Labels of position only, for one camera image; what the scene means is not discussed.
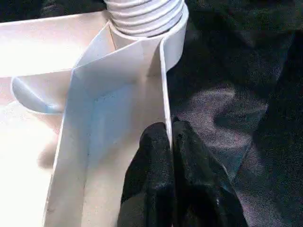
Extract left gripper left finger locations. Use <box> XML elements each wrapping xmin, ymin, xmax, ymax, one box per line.
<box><xmin>117</xmin><ymin>122</ymin><xmax>175</xmax><ymax>227</ymax></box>

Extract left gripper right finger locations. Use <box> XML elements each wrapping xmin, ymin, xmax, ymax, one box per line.
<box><xmin>171</xmin><ymin>117</ymin><xmax>248</xmax><ymax>227</ymax></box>

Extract white plastic table top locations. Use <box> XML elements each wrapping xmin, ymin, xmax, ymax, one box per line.
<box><xmin>0</xmin><ymin>2</ymin><xmax>190</xmax><ymax>227</ymax></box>

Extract white plastic table leg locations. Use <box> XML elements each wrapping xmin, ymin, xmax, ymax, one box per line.
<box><xmin>104</xmin><ymin>0</ymin><xmax>186</xmax><ymax>38</ymax></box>

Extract black mat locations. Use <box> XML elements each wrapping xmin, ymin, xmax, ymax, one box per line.
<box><xmin>0</xmin><ymin>0</ymin><xmax>303</xmax><ymax>227</ymax></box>

